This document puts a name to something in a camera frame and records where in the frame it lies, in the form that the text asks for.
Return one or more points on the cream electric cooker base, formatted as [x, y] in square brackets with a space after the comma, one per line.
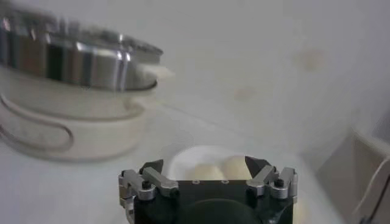
[91, 134]

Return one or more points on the white side table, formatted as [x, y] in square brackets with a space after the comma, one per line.
[365, 170]

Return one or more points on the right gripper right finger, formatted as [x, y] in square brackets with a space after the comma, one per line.
[262, 179]

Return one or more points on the stainless steel steamer basket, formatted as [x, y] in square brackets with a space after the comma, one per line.
[76, 61]

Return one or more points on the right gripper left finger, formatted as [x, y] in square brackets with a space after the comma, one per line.
[158, 181]

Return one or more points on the white round plate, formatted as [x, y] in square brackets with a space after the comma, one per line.
[182, 161]

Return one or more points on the white steamed baozi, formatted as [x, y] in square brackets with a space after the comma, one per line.
[234, 167]
[207, 173]

